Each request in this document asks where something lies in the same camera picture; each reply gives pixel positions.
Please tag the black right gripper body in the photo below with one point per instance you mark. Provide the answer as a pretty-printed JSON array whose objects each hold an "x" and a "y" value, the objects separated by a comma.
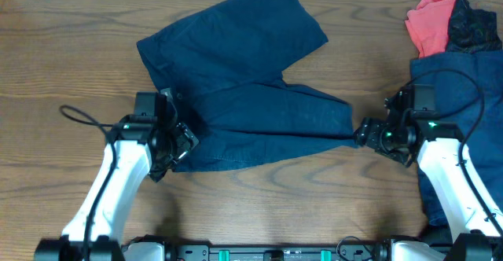
[{"x": 378, "y": 136}]

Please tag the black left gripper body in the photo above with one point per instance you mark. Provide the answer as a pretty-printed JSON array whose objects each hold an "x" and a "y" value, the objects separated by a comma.
[{"x": 175, "y": 145}]

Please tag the navy blue shorts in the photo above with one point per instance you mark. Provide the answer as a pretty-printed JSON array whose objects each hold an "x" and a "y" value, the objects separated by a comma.
[{"x": 224, "y": 66}]

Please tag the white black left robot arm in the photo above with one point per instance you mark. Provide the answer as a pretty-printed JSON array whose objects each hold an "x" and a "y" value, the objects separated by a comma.
[{"x": 144, "y": 144}]

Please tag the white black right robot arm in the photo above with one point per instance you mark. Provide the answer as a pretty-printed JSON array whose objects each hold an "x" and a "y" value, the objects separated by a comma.
[{"x": 474, "y": 219}]

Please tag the blue denim jeans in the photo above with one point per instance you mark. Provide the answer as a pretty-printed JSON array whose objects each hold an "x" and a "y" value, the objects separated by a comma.
[{"x": 456, "y": 78}]

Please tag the red cloth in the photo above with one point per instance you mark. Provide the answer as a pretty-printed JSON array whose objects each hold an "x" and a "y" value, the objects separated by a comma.
[{"x": 427, "y": 25}]

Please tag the black patterned garment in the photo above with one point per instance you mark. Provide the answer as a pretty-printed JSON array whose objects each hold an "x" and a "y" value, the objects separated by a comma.
[{"x": 467, "y": 30}]

